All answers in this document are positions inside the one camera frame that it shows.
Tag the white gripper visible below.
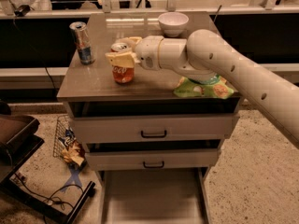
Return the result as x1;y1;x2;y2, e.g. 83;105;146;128
106;35;164;71

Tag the orange coke can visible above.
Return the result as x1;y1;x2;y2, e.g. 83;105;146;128
111;42;134;84

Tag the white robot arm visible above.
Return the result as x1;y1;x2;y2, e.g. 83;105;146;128
106;29;299;147

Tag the silver blue energy drink can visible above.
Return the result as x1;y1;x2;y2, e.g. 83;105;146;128
69;21;94;65

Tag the grey drawer cabinet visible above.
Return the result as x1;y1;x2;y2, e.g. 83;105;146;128
56;10;254;224

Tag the open bottom drawer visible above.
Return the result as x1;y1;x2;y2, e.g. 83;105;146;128
99;168;212;224

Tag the white ceramic bowl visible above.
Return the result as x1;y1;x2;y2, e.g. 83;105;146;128
158;12;189;37

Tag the green chip bag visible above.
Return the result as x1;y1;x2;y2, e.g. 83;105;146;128
173;77;234;99

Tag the blue snack bag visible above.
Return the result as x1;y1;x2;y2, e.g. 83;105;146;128
58;128;76;147

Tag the yellow crumpled snack bag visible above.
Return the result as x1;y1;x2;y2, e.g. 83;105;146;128
62;142;85;167

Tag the top drawer with black handle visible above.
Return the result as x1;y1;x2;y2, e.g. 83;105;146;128
70;114;239;144

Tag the drawer with black handle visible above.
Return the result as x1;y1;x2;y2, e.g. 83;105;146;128
70;114;239;144
85;148;219;171

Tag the wire basket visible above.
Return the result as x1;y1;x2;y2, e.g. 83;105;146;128
52;115;70;160

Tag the middle drawer with black handle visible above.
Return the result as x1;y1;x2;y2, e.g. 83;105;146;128
85;148;219;171

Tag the black cable on floor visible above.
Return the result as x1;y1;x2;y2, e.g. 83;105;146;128
12;171;85;213

